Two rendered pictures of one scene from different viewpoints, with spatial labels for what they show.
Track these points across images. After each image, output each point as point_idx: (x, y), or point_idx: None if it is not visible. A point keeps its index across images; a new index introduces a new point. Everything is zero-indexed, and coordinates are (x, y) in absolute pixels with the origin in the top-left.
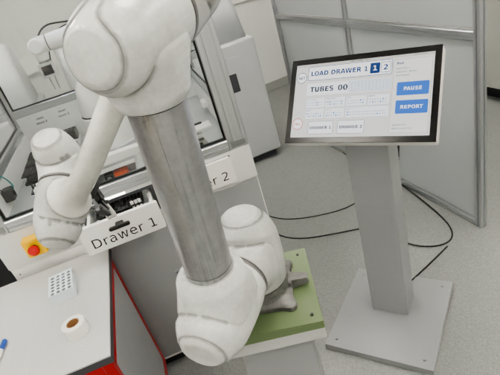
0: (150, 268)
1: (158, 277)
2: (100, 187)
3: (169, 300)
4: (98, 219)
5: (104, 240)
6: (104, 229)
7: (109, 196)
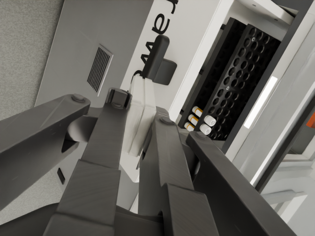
0: (136, 30)
1: (123, 27)
2: (305, 98)
3: (101, 14)
4: (266, 24)
5: (173, 0)
6: (188, 24)
7: (270, 92)
